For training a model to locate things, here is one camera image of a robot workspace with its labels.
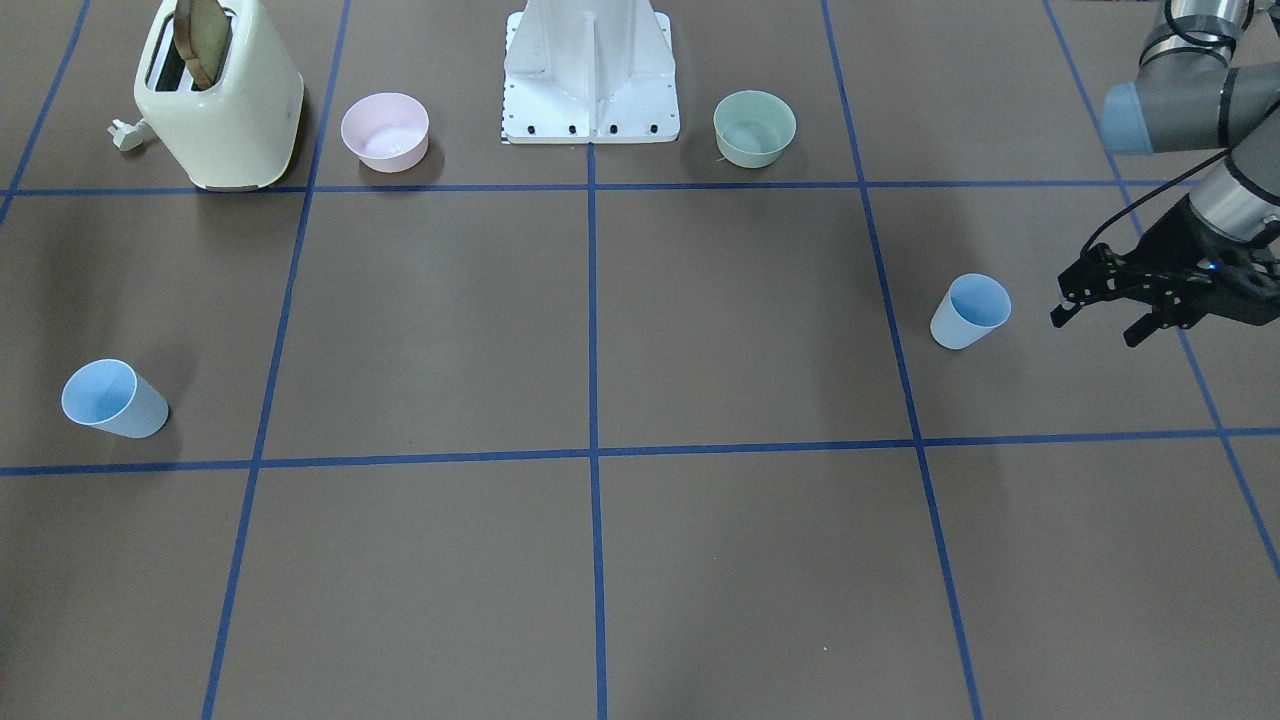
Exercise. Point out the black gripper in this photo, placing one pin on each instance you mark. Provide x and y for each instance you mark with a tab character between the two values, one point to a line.
1172	244

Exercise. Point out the light blue cup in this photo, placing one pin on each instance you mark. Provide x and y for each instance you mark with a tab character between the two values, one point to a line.
110	395
973	306

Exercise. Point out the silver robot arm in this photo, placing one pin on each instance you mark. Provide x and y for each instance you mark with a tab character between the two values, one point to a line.
1189	95

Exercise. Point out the green bowl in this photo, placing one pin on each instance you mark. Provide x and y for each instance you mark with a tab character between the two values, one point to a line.
753	128

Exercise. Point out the pink bowl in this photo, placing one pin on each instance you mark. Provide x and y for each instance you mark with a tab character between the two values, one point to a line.
388	132

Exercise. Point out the cream toaster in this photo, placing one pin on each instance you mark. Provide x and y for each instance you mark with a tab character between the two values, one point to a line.
238	134

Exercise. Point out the toast slice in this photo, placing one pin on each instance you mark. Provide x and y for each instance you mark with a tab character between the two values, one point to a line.
202	35

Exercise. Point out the white toaster plug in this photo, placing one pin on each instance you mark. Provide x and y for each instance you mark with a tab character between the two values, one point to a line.
127	137

